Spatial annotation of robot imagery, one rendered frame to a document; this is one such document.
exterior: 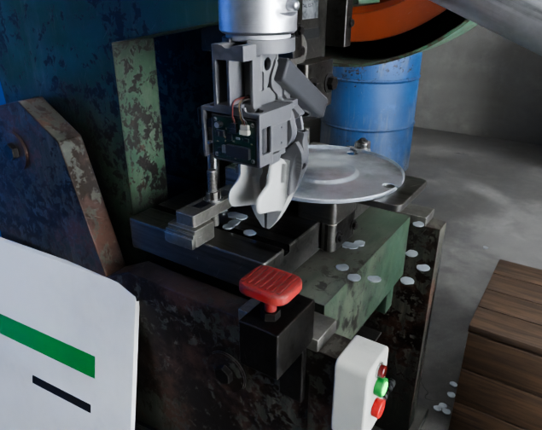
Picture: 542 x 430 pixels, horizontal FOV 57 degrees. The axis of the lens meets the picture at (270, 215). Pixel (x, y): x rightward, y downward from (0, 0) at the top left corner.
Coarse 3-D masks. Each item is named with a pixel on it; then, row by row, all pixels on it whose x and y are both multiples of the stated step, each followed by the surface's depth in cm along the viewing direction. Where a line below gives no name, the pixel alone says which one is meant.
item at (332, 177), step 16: (320, 160) 95; (336, 160) 95; (352, 160) 97; (368, 160) 97; (384, 160) 97; (304, 176) 88; (320, 176) 88; (336, 176) 88; (352, 176) 88; (368, 176) 90; (384, 176) 90; (400, 176) 90; (304, 192) 83; (320, 192) 83; (336, 192) 83; (352, 192) 83; (368, 192) 83; (384, 192) 81
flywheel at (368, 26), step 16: (384, 0) 110; (400, 0) 106; (416, 0) 104; (352, 16) 112; (368, 16) 110; (384, 16) 108; (400, 16) 106; (416, 16) 105; (432, 16) 103; (352, 32) 114; (368, 32) 111; (384, 32) 110; (400, 32) 108
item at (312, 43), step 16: (304, 0) 81; (320, 0) 85; (304, 16) 82; (320, 16) 86; (304, 32) 83; (320, 32) 88; (304, 48) 81; (320, 48) 89; (304, 64) 81; (320, 64) 84; (320, 80) 86; (336, 80) 88
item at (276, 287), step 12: (252, 276) 63; (264, 276) 63; (276, 276) 63; (288, 276) 63; (240, 288) 62; (252, 288) 61; (264, 288) 61; (276, 288) 61; (288, 288) 61; (300, 288) 62; (264, 300) 60; (276, 300) 59; (288, 300) 60
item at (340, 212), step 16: (400, 192) 83; (416, 192) 84; (304, 208) 91; (320, 208) 89; (336, 208) 88; (352, 208) 94; (384, 208) 80; (400, 208) 79; (336, 224) 90; (352, 224) 95; (336, 240) 91
